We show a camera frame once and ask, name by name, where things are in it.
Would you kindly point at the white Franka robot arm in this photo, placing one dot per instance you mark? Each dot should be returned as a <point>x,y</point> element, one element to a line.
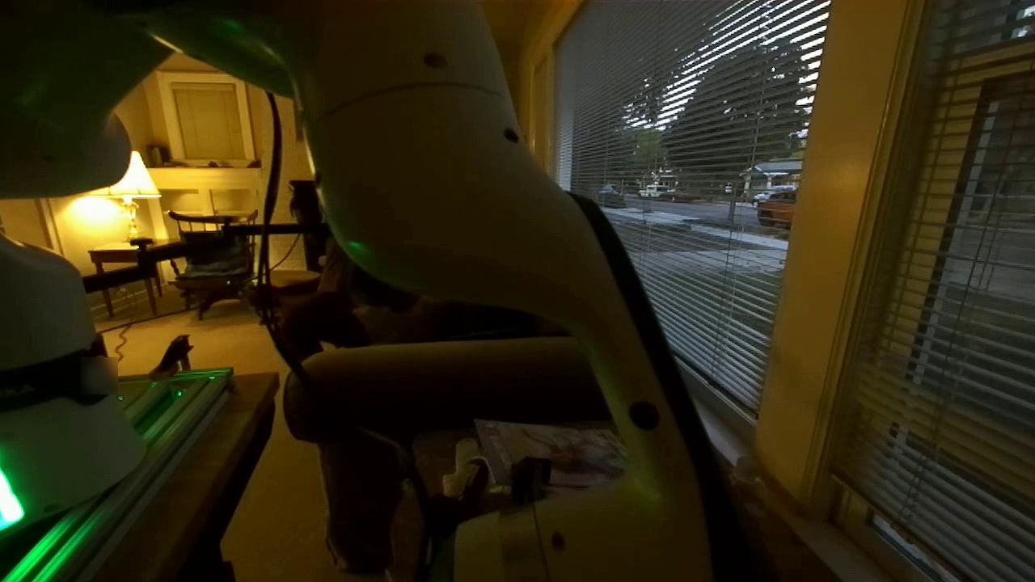
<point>430,164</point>

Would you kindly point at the brown sofa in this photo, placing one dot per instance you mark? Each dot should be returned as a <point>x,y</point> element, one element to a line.
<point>430,378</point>

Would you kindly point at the wide window blind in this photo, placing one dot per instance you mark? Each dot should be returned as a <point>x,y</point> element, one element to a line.
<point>714,270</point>

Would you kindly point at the orange car outside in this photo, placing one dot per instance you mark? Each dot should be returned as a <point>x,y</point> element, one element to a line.
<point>777,208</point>

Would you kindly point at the tree outside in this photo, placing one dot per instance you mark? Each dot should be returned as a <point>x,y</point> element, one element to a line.
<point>744,109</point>

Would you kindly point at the dark wooden chair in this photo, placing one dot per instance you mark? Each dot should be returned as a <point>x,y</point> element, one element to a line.
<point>215,265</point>

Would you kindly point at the small dark bird figurine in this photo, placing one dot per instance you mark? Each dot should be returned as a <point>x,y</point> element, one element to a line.
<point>175,357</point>

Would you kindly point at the brown wooden robot stand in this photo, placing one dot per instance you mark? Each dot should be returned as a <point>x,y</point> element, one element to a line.
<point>204,474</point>

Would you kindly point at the dark wooden desk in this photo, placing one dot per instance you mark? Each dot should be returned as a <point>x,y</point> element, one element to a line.
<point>117,258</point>

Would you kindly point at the lit table lamp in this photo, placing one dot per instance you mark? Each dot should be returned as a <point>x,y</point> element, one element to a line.
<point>129,182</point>

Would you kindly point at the narrow window blind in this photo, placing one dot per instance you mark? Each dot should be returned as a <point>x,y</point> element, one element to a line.
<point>950,378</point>

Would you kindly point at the white framed wall panel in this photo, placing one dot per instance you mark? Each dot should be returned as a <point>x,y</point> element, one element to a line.
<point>204,118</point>

